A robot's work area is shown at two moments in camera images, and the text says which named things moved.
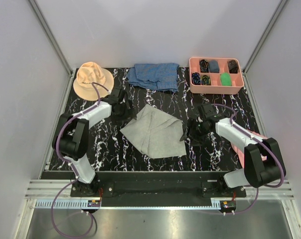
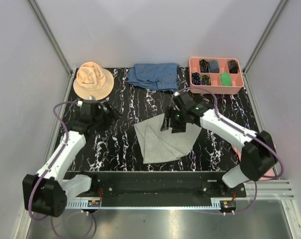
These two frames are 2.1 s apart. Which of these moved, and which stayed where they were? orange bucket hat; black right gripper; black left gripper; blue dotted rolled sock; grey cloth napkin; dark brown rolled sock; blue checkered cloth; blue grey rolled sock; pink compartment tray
Moved: black right gripper; grey cloth napkin; black left gripper
Stayed: dark brown rolled sock; orange bucket hat; pink compartment tray; blue checkered cloth; blue dotted rolled sock; blue grey rolled sock
